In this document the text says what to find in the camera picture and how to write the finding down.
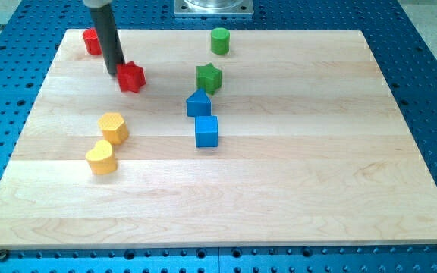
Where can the white rod holder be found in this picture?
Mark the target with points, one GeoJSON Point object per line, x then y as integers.
{"type": "Point", "coordinates": [96, 2]}

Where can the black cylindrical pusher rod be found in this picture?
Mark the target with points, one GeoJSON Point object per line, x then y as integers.
{"type": "Point", "coordinates": [106, 30]}

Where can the red star block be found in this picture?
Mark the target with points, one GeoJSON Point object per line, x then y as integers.
{"type": "Point", "coordinates": [130, 77]}

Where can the green star block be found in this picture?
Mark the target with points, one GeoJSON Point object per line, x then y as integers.
{"type": "Point", "coordinates": [209, 78]}

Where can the blue cube block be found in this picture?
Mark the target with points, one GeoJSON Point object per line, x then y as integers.
{"type": "Point", "coordinates": [206, 131]}

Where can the red cylinder block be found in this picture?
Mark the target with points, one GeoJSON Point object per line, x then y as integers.
{"type": "Point", "coordinates": [91, 41]}

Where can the blue perforated metal table plate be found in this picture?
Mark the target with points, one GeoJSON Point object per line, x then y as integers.
{"type": "Point", "coordinates": [29, 40]}

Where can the yellow hexagon block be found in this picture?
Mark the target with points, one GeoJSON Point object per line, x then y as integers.
{"type": "Point", "coordinates": [113, 127]}

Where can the green cylinder block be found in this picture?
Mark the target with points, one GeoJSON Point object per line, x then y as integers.
{"type": "Point", "coordinates": [220, 41]}

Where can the blue triangular prism block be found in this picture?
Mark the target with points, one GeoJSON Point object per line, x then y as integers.
{"type": "Point", "coordinates": [198, 104]}

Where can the yellow heart block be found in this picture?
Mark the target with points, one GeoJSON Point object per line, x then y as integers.
{"type": "Point", "coordinates": [101, 158]}

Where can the light wooden board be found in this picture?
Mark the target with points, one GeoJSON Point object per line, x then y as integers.
{"type": "Point", "coordinates": [312, 150]}

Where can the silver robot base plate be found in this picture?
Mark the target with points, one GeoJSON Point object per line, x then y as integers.
{"type": "Point", "coordinates": [213, 7]}

